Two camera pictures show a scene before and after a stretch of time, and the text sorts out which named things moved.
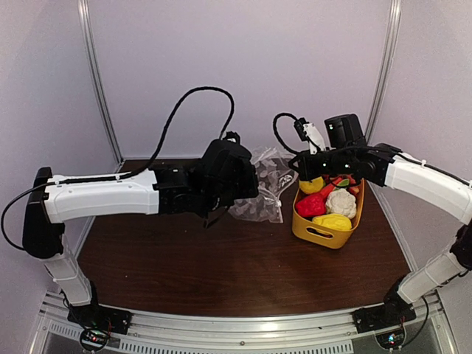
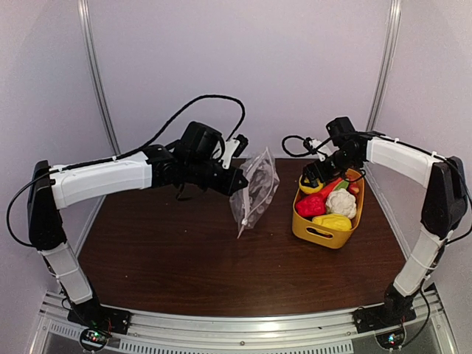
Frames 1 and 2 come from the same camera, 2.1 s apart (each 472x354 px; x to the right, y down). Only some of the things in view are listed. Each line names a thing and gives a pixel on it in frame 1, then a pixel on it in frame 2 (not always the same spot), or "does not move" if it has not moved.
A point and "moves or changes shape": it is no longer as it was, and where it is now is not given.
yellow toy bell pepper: [334, 220] does not move
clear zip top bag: [274, 169] moves or changes shape
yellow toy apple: [311, 186] does not move
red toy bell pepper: [311, 205] does not move
